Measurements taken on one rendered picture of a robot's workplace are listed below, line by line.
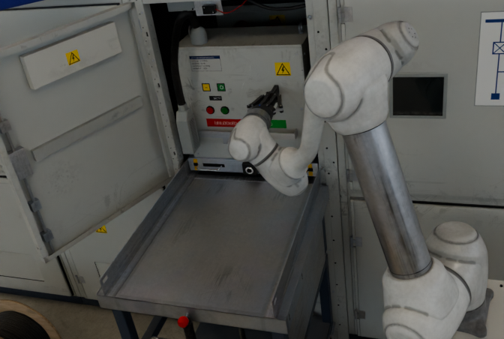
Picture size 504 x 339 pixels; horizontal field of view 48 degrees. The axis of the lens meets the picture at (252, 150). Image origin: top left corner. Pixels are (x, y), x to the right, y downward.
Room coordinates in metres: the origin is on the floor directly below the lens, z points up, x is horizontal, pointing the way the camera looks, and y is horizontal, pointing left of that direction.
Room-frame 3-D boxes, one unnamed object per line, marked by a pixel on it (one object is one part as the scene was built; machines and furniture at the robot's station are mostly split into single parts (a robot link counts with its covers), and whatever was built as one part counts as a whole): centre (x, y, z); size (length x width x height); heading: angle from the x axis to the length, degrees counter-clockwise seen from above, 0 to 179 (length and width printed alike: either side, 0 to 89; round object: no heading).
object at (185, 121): (1.92, 0.23, 1.09); 0.08 x 0.05 x 0.17; 159
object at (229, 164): (1.93, 0.00, 0.89); 0.54 x 0.05 x 0.06; 69
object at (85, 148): (1.80, 0.57, 1.21); 0.63 x 0.07 x 0.74; 135
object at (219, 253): (1.56, 0.14, 0.82); 0.68 x 0.62 x 0.06; 159
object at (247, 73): (1.91, 0.01, 1.15); 0.48 x 0.01 x 0.48; 69
